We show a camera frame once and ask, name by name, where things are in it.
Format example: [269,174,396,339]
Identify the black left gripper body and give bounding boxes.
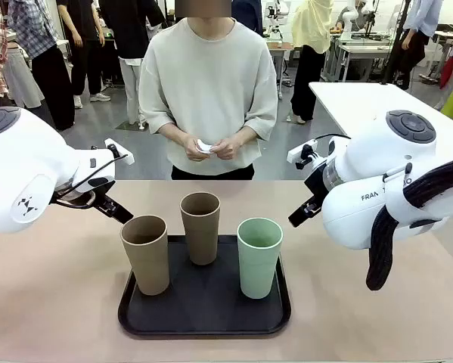
[54,175,116,211]

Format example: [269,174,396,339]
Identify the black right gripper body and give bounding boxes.
[303,165,332,202]

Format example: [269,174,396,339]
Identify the light tan tall cup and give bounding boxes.
[119,214,171,296]

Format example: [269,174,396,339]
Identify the pale green tall cup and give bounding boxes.
[236,218,284,300]

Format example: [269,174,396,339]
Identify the dark brown tall cup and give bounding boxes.
[179,191,222,265]

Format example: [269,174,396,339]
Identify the white scalloped paper coaster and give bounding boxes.
[195,138,216,155]

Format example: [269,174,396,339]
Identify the person's left forearm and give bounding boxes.
[231,123,259,147]

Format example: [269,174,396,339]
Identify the person's right forearm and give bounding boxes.
[159,123,191,147]

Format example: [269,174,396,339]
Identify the person's left hand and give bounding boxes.
[209,137,244,162]

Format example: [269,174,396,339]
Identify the person's right hand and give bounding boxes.
[179,135,209,162]

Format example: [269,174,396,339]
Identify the white background table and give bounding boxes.
[308,81,453,141]

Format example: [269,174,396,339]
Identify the person blue plaid black skirt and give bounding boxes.
[7,0,76,132]

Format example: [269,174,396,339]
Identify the person in gray skirt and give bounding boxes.
[1,40,45,110]

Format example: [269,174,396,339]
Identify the black plastic tray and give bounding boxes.
[117,234,292,339]

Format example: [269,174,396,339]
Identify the gray background desk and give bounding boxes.
[324,34,401,82]

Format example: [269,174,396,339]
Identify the person in black white sneakers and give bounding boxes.
[55,0,112,110]

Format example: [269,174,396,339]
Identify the person in cream sweater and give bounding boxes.
[138,17,279,177]

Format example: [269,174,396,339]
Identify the person in yellow shirt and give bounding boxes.
[290,0,335,125]

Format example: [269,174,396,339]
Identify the person black top white trousers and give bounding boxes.
[99,0,167,132]

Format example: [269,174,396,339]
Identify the person in navy top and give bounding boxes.
[231,0,265,37]

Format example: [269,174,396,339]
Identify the person in light blue shirt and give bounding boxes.
[390,0,445,90]

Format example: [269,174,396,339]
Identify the thin black cable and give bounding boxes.
[64,153,130,192]

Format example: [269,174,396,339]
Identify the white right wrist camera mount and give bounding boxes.
[287,138,321,170]

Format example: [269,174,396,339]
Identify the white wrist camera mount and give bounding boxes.
[287,138,321,170]
[104,138,135,165]

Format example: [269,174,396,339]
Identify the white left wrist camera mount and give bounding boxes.
[104,138,135,165]

